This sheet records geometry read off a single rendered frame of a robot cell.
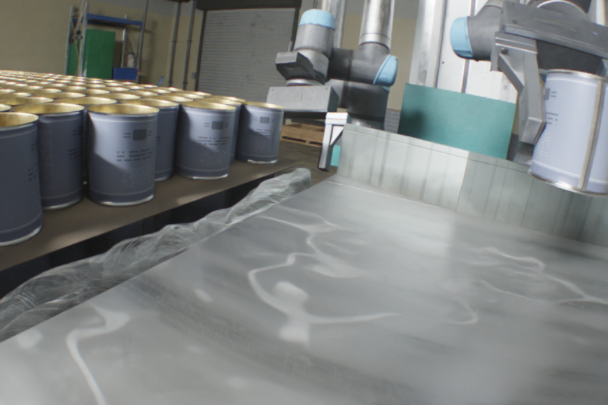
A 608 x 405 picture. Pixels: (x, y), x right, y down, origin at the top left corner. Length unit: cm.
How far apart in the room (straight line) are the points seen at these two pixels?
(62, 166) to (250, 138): 27
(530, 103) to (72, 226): 35
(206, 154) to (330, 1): 69
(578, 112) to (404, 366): 19
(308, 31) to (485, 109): 56
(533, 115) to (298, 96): 47
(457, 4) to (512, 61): 88
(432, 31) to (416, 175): 69
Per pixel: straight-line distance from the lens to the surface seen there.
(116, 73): 966
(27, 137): 25
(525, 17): 35
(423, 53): 111
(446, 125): 104
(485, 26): 57
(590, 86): 26
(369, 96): 97
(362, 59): 78
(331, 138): 61
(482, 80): 112
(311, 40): 69
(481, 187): 49
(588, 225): 54
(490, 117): 103
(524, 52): 32
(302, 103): 64
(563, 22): 37
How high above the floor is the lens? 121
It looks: 15 degrees down
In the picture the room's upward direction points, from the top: 7 degrees clockwise
